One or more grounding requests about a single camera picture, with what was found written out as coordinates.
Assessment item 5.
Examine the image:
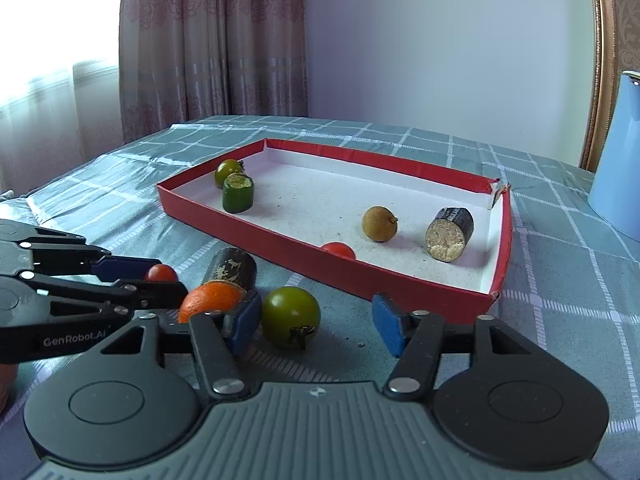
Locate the teal checked tablecloth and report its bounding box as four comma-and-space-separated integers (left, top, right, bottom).
0, 115, 640, 480

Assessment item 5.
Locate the gold framed patterned panel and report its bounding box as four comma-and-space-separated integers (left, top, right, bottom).
579, 0, 640, 173

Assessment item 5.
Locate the red cherry tomato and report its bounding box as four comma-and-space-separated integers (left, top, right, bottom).
145, 263, 179, 283
320, 241, 357, 261

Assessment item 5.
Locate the mottled dark sugarcane piece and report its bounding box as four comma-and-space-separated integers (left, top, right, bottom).
201, 247, 258, 293

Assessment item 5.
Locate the orange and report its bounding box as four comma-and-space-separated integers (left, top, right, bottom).
178, 282, 246, 325

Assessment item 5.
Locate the red cardboard box tray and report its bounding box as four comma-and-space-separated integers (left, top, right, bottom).
156, 138, 513, 317

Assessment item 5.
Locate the white sheer curtain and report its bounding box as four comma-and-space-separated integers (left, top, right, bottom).
0, 57, 124, 193

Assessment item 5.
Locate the light blue kettle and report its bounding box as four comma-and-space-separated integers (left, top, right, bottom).
587, 70, 640, 243

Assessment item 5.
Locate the brown patterned curtain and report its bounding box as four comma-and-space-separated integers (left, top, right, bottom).
118, 0, 310, 143

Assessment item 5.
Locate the green tomato with stem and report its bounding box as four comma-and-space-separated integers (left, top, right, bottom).
262, 286, 322, 350
215, 158, 245, 190

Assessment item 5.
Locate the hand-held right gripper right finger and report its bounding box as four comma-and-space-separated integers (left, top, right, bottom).
371, 292, 546, 403

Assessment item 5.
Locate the brown longan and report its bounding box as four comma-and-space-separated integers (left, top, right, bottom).
362, 206, 399, 243

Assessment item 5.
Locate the green cucumber piece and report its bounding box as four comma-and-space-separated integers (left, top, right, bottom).
222, 172, 255, 213

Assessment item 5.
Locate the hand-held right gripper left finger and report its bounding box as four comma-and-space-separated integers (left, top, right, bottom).
100, 290, 263, 401

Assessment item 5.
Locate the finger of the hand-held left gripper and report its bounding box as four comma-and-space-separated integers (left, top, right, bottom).
20, 277, 190, 323
15, 227, 163, 283

